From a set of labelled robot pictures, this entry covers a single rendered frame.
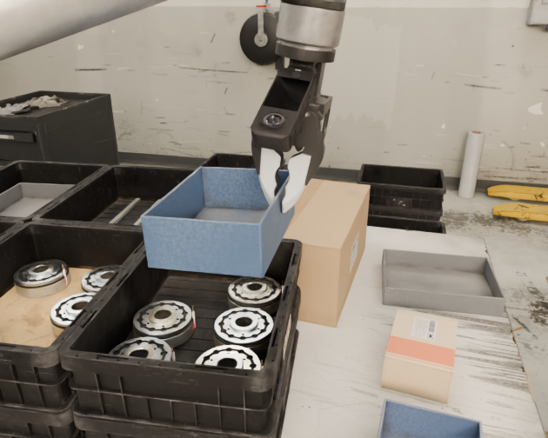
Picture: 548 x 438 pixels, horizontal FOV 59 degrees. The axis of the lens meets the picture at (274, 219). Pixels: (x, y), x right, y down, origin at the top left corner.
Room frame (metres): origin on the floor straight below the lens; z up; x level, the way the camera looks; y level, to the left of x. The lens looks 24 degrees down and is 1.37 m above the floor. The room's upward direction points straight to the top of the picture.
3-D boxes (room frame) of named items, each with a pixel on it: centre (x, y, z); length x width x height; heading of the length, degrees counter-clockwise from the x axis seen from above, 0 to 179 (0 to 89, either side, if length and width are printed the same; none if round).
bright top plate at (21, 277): (0.87, 0.48, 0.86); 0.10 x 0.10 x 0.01
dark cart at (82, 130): (2.48, 1.18, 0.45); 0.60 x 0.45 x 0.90; 166
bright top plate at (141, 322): (0.71, 0.19, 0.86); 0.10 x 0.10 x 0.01
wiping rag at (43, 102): (2.60, 1.20, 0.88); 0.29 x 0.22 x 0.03; 166
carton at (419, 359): (0.76, -0.29, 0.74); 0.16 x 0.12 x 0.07; 159
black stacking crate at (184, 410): (0.70, 0.12, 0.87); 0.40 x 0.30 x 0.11; 171
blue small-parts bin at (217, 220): (0.61, 0.06, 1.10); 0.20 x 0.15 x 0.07; 167
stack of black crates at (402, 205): (2.23, -0.61, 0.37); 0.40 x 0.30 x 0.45; 76
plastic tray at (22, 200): (1.20, 0.66, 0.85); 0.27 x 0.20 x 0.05; 174
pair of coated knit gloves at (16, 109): (2.39, 1.29, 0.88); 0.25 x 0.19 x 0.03; 166
